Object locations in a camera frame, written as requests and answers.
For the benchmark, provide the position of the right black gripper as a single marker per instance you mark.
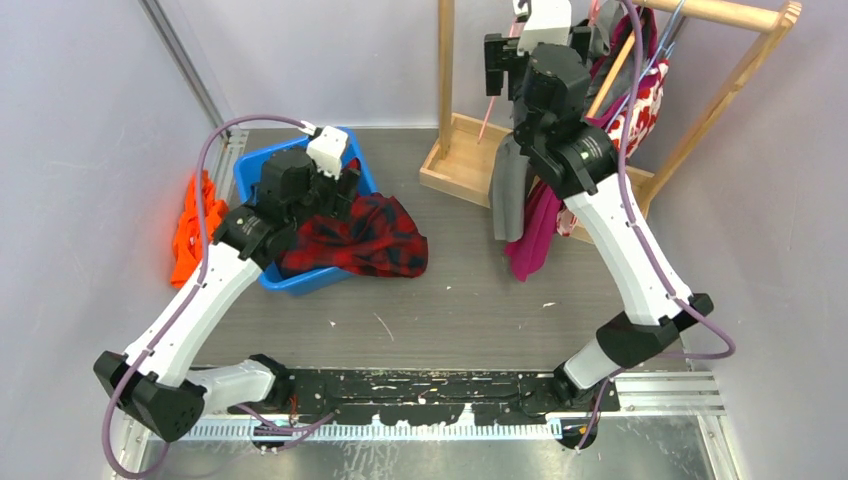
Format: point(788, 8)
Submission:
point(501, 56)

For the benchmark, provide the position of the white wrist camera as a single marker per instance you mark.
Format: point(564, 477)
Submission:
point(326, 147)
point(545, 22)

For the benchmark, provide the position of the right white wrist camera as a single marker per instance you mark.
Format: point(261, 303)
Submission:
point(545, 22)

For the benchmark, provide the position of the red plaid skirt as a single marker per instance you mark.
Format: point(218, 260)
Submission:
point(378, 239)

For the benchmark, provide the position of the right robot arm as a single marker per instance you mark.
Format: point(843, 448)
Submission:
point(580, 163)

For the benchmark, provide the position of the magenta garment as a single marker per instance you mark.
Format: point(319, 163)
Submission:
point(545, 216)

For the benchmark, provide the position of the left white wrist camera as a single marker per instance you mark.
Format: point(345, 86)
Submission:
point(326, 147)

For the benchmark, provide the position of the orange cloth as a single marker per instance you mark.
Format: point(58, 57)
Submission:
point(186, 243)

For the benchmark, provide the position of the floral white red garment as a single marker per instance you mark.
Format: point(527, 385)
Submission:
point(647, 107)

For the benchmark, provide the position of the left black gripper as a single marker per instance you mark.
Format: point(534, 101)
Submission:
point(336, 203)

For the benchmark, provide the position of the pink wire hanger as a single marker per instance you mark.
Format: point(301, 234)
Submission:
point(516, 28)

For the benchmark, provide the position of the wooden clothes rack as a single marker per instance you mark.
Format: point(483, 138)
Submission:
point(723, 46)

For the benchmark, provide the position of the blue wire hanger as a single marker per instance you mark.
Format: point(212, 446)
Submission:
point(664, 47)

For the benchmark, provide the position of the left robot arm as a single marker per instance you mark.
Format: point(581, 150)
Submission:
point(152, 380)

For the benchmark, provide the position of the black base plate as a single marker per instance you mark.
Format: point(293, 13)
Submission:
point(435, 405)

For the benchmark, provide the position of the wooden hanger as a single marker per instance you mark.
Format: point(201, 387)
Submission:
point(612, 74)

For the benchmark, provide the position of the grey garment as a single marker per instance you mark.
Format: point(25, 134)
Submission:
point(511, 179)

